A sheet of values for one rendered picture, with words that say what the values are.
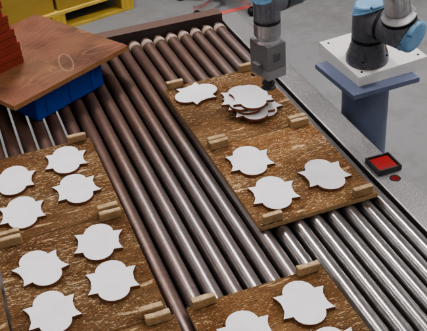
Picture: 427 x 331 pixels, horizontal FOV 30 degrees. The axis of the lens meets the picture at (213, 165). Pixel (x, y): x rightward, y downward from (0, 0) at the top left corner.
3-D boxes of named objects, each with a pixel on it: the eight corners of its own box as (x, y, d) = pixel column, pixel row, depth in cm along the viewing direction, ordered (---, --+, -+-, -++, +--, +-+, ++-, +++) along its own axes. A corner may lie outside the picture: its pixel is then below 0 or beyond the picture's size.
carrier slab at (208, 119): (257, 70, 282) (257, 66, 281) (309, 125, 250) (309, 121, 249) (163, 93, 273) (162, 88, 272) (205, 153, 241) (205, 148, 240)
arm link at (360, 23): (366, 23, 285) (368, -12, 277) (396, 35, 277) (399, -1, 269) (343, 35, 280) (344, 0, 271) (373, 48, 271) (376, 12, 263)
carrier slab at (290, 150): (309, 125, 250) (309, 121, 249) (377, 197, 218) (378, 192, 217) (205, 153, 241) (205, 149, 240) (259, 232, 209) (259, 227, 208)
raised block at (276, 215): (281, 215, 211) (281, 207, 210) (284, 219, 210) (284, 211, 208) (260, 222, 210) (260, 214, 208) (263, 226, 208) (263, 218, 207)
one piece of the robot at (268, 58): (239, 28, 221) (242, 80, 230) (258, 39, 215) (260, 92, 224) (267, 18, 225) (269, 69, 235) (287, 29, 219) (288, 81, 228)
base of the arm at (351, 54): (372, 44, 293) (374, 20, 286) (397, 62, 282) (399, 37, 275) (337, 55, 288) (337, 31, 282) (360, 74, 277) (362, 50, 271)
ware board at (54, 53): (37, 18, 307) (35, 13, 306) (128, 50, 279) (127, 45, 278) (-76, 69, 276) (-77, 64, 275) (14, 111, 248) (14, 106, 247)
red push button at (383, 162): (386, 158, 233) (387, 154, 233) (397, 169, 229) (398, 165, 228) (368, 163, 232) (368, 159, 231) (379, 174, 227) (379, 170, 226)
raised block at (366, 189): (370, 190, 218) (370, 181, 216) (374, 193, 217) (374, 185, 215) (351, 195, 216) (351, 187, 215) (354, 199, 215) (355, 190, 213)
